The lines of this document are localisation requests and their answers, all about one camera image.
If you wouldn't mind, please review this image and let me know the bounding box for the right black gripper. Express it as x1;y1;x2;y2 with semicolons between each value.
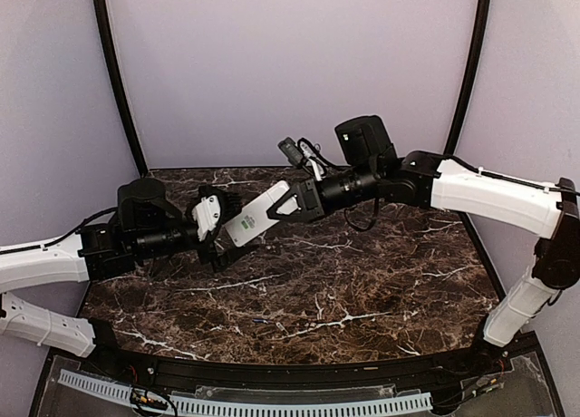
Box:
266;160;382;222

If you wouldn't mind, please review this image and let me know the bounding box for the white remote control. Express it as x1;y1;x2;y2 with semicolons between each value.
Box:
224;180;290;247

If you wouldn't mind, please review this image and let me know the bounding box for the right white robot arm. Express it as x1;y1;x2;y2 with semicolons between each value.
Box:
266;115;579;375

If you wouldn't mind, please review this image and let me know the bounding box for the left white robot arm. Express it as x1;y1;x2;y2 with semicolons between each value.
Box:
1;178;256;377

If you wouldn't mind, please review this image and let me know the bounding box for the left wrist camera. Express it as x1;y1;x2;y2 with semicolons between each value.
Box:
187;194;223;242

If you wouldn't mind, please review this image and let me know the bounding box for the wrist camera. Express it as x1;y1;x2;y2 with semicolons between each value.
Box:
187;194;223;242
277;137;326;181

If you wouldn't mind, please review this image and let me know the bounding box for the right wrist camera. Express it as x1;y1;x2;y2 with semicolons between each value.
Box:
277;137;326;181

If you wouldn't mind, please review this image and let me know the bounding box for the black curved front rail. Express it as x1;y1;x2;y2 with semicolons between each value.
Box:
82;348;512;392

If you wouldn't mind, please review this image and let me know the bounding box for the white slotted cable duct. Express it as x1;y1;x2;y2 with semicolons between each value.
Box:
57;369;433;416

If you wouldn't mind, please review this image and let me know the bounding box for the left black frame post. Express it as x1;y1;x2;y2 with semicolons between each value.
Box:
92;0;149;177

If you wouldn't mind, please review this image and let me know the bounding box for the black frame post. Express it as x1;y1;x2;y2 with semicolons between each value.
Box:
443;0;491;155
92;0;149;177

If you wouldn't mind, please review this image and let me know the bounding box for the right black frame post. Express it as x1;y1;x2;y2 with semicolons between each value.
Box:
443;0;491;155

